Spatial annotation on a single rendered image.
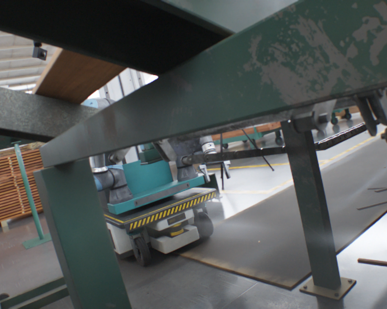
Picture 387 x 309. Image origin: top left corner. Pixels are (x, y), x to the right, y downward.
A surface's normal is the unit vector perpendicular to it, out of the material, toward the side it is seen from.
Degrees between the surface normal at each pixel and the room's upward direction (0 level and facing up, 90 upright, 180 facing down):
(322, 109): 90
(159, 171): 90
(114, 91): 90
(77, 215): 90
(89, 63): 158
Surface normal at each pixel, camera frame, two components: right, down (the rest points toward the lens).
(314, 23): -0.78, 0.22
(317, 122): 0.58, -0.11
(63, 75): -0.07, 0.98
